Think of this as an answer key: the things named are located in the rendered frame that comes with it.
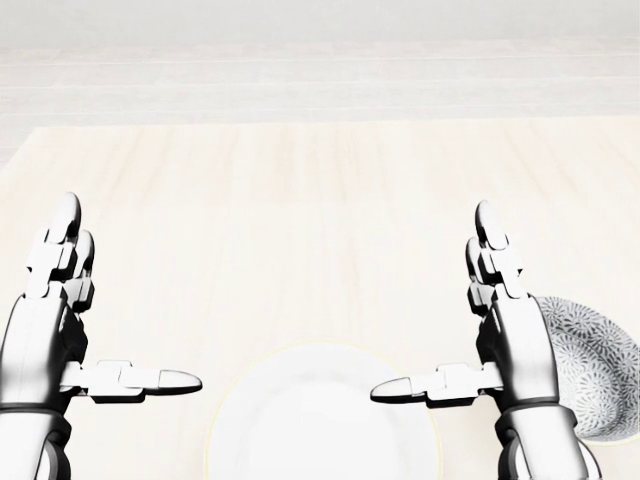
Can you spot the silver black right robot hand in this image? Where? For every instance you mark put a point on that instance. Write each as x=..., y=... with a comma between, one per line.
x=525, y=340

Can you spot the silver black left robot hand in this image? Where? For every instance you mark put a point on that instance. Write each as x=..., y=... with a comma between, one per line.
x=35, y=330

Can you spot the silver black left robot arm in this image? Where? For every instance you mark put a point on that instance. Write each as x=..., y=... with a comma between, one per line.
x=30, y=445

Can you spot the black white patterned bowl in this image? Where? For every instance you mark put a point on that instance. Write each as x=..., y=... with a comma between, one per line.
x=595, y=370

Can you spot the white round plate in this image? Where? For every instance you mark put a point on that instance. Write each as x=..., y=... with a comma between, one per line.
x=324, y=415

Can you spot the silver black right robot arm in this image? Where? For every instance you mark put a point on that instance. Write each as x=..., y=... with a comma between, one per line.
x=550, y=445

